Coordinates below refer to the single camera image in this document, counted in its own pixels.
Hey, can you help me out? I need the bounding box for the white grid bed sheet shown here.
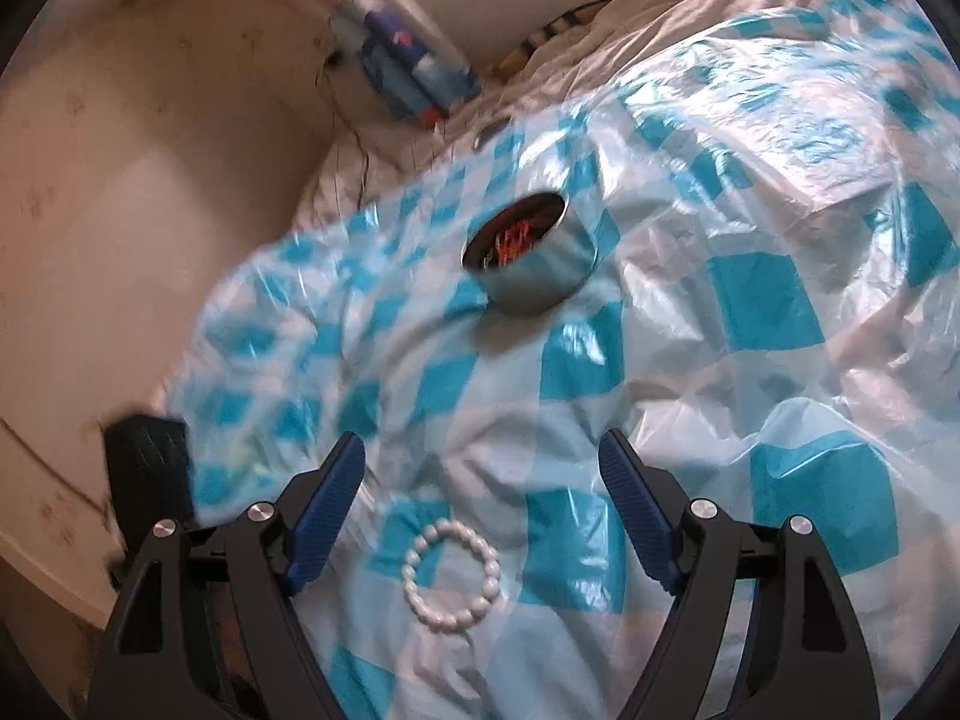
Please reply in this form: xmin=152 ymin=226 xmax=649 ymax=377
xmin=293 ymin=0 xmax=827 ymax=231

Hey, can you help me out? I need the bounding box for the white bead bracelet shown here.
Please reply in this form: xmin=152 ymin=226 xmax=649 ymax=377
xmin=400 ymin=517 xmax=503 ymax=634

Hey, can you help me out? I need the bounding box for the striped plush toy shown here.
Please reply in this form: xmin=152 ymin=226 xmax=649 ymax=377
xmin=485 ymin=0 xmax=612 ymax=83

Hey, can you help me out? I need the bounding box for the round silver metal tin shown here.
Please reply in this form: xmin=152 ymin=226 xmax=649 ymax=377
xmin=460 ymin=192 xmax=599 ymax=316

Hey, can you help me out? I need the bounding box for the red cord bracelet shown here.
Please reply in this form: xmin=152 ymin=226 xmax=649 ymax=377
xmin=483 ymin=213 xmax=554 ymax=269

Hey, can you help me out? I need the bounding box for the round silver tin lid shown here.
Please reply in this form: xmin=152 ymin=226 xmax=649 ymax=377
xmin=472 ymin=115 xmax=512 ymax=153

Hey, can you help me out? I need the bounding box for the blue white checkered plastic sheet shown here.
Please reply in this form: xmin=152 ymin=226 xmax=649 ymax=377
xmin=167 ymin=0 xmax=958 ymax=718

